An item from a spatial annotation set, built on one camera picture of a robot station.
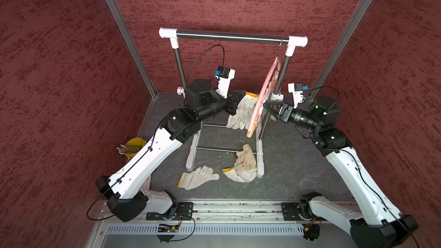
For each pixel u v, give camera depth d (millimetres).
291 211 739
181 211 738
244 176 831
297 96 575
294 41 476
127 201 388
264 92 456
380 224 370
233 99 490
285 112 554
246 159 851
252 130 447
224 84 489
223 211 757
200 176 834
